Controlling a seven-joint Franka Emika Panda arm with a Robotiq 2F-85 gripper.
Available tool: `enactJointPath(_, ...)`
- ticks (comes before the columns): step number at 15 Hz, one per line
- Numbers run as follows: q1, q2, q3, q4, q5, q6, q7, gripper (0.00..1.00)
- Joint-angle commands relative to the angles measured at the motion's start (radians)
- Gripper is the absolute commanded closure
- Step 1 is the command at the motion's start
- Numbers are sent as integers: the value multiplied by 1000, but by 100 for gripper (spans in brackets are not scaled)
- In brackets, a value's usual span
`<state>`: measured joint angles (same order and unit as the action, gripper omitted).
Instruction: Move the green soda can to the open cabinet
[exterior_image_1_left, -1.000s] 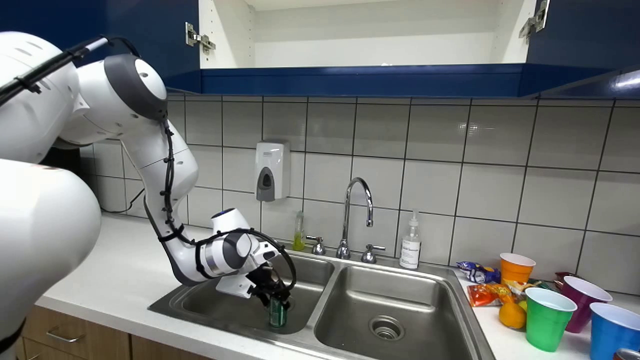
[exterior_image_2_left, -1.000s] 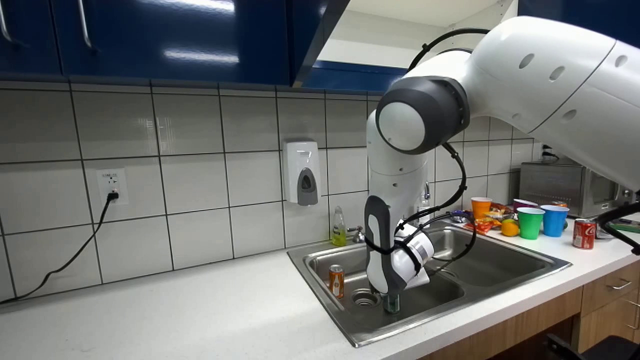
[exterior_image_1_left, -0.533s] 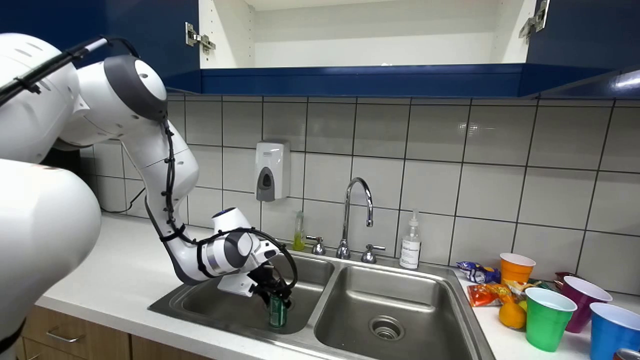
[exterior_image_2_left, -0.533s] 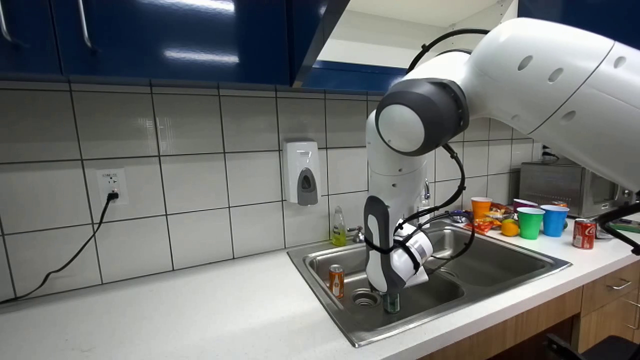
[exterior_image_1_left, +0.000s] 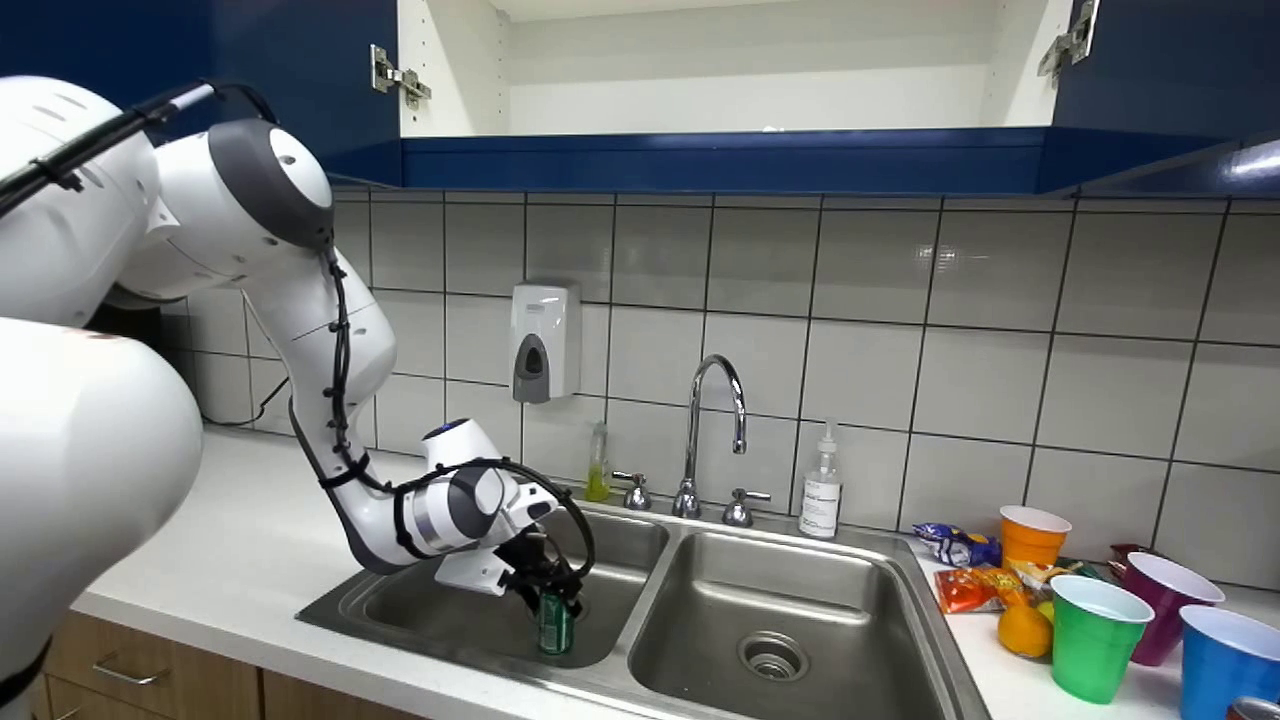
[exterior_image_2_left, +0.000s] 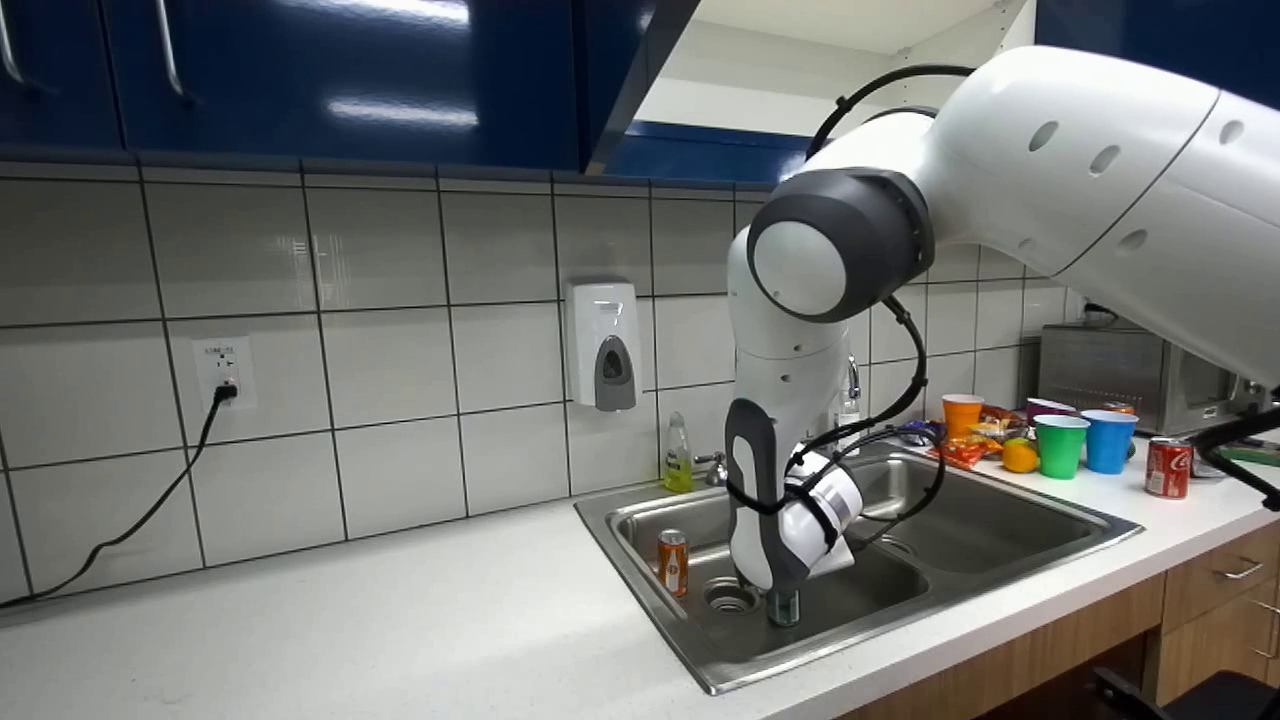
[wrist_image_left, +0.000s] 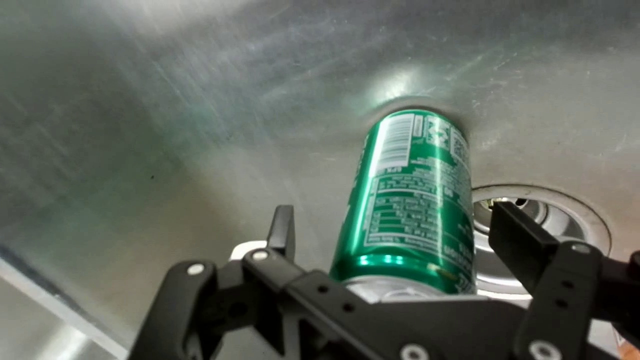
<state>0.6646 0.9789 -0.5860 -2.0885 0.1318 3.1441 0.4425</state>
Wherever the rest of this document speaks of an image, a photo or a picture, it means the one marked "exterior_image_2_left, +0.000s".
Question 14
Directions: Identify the orange soda can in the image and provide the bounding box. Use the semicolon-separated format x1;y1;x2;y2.
657;529;691;599

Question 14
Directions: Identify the open blue cabinet door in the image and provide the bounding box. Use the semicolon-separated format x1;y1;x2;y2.
578;0;702;177

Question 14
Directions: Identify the red soda can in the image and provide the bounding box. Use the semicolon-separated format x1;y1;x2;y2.
1144;436;1195;500

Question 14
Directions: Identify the yellow dish soap bottle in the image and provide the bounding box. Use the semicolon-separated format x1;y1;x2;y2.
663;411;695;495

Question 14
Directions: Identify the tap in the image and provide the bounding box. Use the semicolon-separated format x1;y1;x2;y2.
694;355;865;489

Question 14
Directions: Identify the orange plastic cup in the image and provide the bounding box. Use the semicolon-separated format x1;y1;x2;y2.
941;393;986;442

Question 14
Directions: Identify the heap of snack bags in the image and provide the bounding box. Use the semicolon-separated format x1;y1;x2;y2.
893;404;1033;472

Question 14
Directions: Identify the steel double sink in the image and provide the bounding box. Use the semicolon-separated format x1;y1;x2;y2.
574;444;1145;697

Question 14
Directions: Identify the green plastic cup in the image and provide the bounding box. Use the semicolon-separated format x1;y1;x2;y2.
1032;414;1091;481

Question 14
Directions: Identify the silver microwave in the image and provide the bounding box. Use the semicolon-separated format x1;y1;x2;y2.
1036;321;1269;437

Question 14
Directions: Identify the blue plastic cup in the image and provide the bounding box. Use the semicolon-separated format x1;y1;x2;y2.
1080;409;1140;476

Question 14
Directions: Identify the black stand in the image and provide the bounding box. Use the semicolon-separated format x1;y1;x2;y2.
1188;404;1280;513

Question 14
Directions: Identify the wooden drawer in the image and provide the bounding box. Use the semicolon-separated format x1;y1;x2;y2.
1148;578;1280;707
1160;523;1280;635

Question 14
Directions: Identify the black chair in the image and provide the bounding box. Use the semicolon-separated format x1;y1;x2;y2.
1088;664;1280;720

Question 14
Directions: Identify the white wall soap dispenser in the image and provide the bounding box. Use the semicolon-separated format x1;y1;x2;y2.
564;281;644;414

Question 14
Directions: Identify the blue wall cabinet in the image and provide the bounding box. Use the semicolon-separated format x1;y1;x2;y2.
0;0;1280;191

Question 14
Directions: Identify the white wall socket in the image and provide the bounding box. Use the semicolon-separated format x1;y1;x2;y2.
192;337;258;411

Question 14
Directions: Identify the black cable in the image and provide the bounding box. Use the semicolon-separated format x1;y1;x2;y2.
0;384;240;607

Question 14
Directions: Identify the silver cabinet door handle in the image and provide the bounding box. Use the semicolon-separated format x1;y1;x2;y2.
153;0;189;102
0;0;28;89

